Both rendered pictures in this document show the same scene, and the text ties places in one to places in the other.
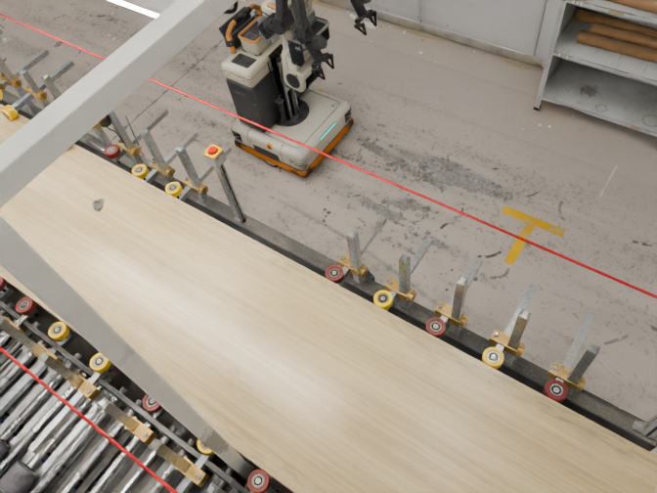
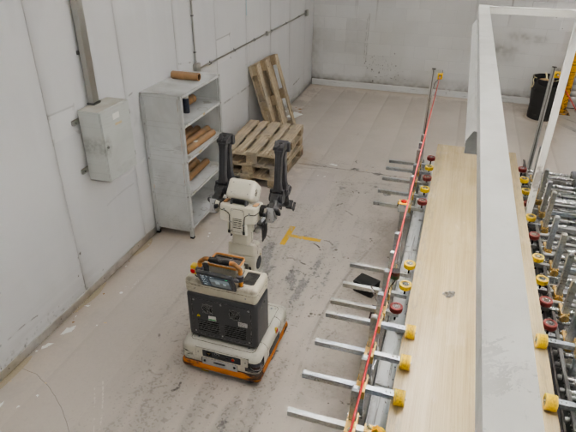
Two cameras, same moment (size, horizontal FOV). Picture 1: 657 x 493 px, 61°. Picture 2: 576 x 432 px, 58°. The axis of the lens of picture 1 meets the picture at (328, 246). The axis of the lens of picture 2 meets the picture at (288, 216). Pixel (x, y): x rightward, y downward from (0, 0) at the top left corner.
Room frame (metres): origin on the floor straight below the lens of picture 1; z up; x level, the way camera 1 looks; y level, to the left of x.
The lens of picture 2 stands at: (4.12, 3.03, 2.98)
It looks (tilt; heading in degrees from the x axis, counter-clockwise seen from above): 29 degrees down; 243
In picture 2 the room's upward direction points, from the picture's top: 1 degrees clockwise
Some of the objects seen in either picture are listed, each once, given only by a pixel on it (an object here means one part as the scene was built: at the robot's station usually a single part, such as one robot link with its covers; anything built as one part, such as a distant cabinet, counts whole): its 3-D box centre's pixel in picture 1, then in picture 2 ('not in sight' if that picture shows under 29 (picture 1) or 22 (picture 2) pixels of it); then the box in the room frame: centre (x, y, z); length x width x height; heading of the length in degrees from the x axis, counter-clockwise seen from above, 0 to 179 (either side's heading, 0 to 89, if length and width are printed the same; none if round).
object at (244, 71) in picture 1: (270, 73); (230, 297); (3.13, 0.14, 0.59); 0.55 x 0.34 x 0.83; 135
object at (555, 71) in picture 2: not in sight; (542, 123); (-0.36, -0.28, 1.25); 0.15 x 0.08 x 1.10; 46
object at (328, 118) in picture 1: (292, 124); (237, 333); (3.06, 0.08, 0.16); 0.67 x 0.64 x 0.25; 45
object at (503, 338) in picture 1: (506, 343); not in sight; (0.84, -0.63, 0.83); 0.14 x 0.06 x 0.05; 46
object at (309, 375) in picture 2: (41, 86); (350, 384); (2.98, 1.50, 0.95); 0.50 x 0.04 x 0.04; 136
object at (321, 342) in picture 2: not in sight; (359, 351); (2.81, 1.32, 0.95); 0.50 x 0.04 x 0.04; 136
